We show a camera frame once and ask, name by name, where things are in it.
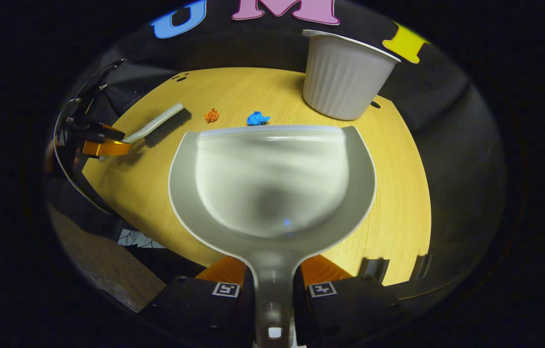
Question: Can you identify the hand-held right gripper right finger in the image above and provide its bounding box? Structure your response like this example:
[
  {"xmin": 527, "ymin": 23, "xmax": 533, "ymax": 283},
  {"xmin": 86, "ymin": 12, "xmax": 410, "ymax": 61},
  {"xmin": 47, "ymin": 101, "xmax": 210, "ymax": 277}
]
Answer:
[{"xmin": 293, "ymin": 255, "xmax": 408, "ymax": 346}]

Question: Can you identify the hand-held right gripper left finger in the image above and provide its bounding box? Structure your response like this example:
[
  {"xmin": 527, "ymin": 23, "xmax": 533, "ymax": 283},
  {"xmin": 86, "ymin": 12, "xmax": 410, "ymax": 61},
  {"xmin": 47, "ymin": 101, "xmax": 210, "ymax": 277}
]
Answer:
[{"xmin": 149, "ymin": 255, "xmax": 257, "ymax": 348}]

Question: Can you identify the small grey broom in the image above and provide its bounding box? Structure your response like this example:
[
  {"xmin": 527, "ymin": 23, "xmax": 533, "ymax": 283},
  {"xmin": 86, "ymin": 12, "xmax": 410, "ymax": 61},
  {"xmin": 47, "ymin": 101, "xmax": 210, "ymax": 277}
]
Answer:
[{"xmin": 99, "ymin": 102, "xmax": 192, "ymax": 162}]

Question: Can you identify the grey plastic dustpan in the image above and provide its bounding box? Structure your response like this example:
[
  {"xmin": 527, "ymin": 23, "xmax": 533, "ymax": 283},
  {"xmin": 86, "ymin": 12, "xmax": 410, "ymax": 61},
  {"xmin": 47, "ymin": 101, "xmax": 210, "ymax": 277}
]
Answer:
[{"xmin": 168, "ymin": 125, "xmax": 377, "ymax": 348}]

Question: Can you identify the blue paper ball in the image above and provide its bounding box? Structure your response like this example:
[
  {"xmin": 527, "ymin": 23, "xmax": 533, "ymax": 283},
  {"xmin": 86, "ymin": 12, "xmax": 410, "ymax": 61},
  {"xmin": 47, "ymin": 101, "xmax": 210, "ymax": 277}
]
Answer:
[{"xmin": 246, "ymin": 111, "xmax": 272, "ymax": 127}]

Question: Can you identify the white ribbed garbage bin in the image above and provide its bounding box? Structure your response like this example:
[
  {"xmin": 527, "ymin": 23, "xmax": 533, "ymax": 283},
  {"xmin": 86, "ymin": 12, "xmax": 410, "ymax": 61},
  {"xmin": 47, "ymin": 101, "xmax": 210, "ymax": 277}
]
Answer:
[{"xmin": 301, "ymin": 29, "xmax": 402, "ymax": 121}]

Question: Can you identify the black backdrop cloth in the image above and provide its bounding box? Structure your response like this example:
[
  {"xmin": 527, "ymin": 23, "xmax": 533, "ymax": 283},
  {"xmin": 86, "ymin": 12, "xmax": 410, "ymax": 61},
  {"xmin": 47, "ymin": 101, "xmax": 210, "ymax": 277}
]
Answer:
[{"xmin": 45, "ymin": 0, "xmax": 507, "ymax": 300}]

